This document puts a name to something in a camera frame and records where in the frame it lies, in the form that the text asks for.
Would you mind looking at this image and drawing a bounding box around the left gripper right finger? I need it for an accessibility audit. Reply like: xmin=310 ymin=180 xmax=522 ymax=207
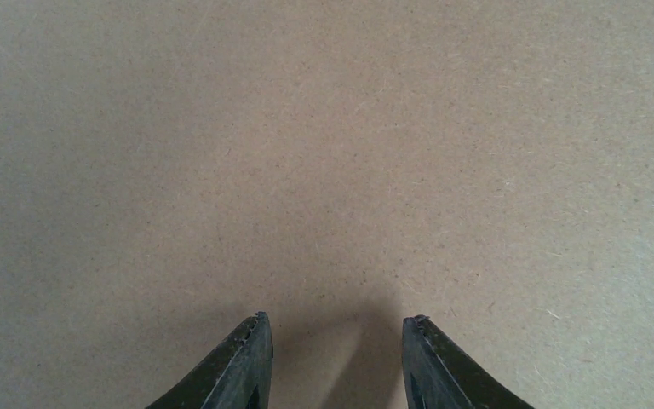
xmin=402 ymin=315 xmax=532 ymax=409

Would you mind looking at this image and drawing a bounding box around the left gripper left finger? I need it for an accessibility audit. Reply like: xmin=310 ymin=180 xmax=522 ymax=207
xmin=147 ymin=311 xmax=273 ymax=409

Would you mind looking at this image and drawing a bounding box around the brown backing board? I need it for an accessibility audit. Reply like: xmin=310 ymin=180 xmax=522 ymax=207
xmin=0 ymin=1 xmax=654 ymax=408

